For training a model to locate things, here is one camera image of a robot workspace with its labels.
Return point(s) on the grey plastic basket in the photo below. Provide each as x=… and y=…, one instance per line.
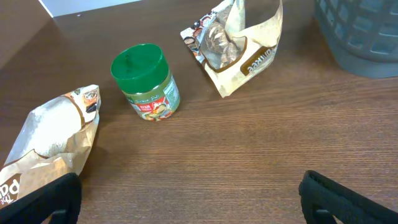
x=361, y=34

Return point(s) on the green lidded jar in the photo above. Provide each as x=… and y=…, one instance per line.
x=143, y=75

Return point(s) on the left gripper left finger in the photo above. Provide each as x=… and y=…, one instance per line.
x=59, y=200

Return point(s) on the beige mushroom snack pouch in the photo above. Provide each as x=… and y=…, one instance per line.
x=231, y=53

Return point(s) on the beige bread bag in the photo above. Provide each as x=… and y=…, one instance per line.
x=55, y=139

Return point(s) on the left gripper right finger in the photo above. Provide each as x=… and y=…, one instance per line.
x=326, y=201

